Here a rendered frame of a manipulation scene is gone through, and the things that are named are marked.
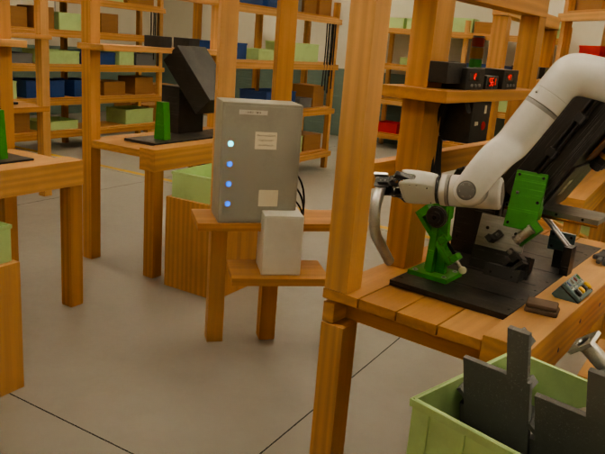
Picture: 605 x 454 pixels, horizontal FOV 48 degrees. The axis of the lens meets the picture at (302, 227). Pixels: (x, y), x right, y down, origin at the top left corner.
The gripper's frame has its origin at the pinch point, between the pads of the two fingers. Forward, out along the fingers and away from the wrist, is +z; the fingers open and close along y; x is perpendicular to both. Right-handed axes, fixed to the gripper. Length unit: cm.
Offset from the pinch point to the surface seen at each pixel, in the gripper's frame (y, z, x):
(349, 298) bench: -42.6, 16.9, 15.7
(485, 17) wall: -638, 152, -780
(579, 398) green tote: -17, -54, 44
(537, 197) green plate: -63, -33, -42
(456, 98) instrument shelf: -23, -7, -52
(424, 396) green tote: 7, -24, 58
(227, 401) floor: -138, 99, 34
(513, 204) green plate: -66, -25, -40
